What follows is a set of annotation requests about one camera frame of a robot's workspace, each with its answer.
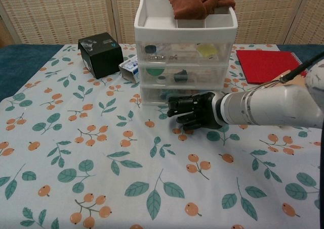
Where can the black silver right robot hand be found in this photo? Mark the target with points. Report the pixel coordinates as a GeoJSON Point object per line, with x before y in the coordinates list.
{"type": "Point", "coordinates": [197, 110]}

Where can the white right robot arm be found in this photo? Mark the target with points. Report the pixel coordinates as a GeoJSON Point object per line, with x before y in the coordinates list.
{"type": "Point", "coordinates": [265, 105]}

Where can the clear drawer with green disc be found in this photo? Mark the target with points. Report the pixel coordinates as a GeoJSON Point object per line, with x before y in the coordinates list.
{"type": "Point", "coordinates": [205, 74]}

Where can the translucent plastic drawer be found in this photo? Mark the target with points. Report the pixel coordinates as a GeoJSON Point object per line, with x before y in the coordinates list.
{"type": "Point", "coordinates": [182, 52]}

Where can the white plastic drawer unit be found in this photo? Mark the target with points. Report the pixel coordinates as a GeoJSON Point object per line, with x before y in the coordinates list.
{"type": "Point", "coordinates": [152, 33]}

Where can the dark grey plastic piece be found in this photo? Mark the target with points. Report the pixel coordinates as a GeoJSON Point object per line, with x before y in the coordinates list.
{"type": "Point", "coordinates": [181, 76]}

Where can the green disc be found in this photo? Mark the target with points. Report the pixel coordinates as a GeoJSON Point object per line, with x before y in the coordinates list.
{"type": "Point", "coordinates": [155, 72]}

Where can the yellow object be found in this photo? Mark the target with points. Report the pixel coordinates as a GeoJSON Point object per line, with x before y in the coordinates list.
{"type": "Point", "coordinates": [207, 50]}

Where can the dark round cap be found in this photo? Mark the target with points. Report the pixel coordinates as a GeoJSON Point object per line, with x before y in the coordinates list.
{"type": "Point", "coordinates": [150, 49]}

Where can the white blue small carton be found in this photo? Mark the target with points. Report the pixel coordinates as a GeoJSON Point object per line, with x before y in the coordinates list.
{"type": "Point", "coordinates": [129, 69]}

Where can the red spiral notebook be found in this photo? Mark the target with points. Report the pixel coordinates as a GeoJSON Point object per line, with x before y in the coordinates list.
{"type": "Point", "coordinates": [265, 64]}

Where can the floral print tablecloth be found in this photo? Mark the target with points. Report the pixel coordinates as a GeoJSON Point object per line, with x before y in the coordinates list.
{"type": "Point", "coordinates": [126, 163]}

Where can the black cardboard box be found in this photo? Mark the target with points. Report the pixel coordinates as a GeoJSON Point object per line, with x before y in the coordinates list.
{"type": "Point", "coordinates": [106, 59]}

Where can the kraft brown spiral notebook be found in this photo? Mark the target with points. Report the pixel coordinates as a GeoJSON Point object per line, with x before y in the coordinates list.
{"type": "Point", "coordinates": [300, 82]}

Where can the brown cloth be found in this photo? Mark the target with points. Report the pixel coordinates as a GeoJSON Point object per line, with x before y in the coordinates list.
{"type": "Point", "coordinates": [189, 4]}

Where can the woven folding screen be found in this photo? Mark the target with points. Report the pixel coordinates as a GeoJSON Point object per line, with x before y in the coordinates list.
{"type": "Point", "coordinates": [63, 11]}

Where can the teal blue table cover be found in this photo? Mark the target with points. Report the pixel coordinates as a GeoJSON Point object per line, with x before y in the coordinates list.
{"type": "Point", "coordinates": [20, 62]}

